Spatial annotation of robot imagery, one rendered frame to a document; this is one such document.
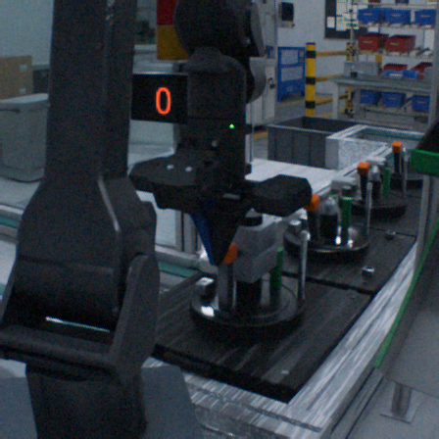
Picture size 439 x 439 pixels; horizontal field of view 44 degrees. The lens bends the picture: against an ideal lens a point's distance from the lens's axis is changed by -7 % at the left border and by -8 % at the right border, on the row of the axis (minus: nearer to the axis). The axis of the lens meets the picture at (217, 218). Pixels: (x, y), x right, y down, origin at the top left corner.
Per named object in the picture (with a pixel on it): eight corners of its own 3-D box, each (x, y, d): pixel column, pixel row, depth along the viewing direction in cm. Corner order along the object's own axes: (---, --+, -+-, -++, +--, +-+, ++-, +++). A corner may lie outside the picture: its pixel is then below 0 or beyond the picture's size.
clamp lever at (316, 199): (318, 244, 85) (314, 202, 80) (307, 241, 86) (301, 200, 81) (327, 228, 87) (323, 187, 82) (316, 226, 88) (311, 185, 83)
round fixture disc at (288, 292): (272, 353, 61) (272, 337, 61) (167, 320, 68) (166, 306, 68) (322, 302, 73) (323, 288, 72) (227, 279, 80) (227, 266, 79)
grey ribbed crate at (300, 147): (389, 194, 245) (393, 142, 237) (264, 172, 276) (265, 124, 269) (411, 173, 279) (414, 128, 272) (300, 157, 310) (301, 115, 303)
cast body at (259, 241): (252, 284, 65) (253, 224, 63) (218, 276, 67) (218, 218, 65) (284, 260, 72) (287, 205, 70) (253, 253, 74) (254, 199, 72)
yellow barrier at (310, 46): (314, 128, 749) (315, 42, 712) (300, 126, 759) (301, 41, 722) (383, 105, 1021) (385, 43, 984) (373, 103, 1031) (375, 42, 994)
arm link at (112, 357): (120, 400, 30) (108, 295, 27) (-14, 366, 32) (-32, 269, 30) (163, 342, 36) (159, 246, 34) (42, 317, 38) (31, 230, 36)
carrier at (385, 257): (372, 304, 76) (382, 216, 72) (221, 268, 88) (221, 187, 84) (414, 247, 95) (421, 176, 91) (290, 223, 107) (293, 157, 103)
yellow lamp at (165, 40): (177, 60, 77) (177, 25, 75) (149, 60, 79) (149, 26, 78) (198, 58, 81) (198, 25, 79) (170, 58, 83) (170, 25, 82)
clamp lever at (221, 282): (228, 313, 64) (227, 249, 61) (213, 309, 65) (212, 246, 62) (245, 300, 67) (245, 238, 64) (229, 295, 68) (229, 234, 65)
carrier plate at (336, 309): (292, 404, 56) (294, 387, 55) (109, 339, 68) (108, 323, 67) (368, 309, 75) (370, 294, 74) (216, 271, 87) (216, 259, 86)
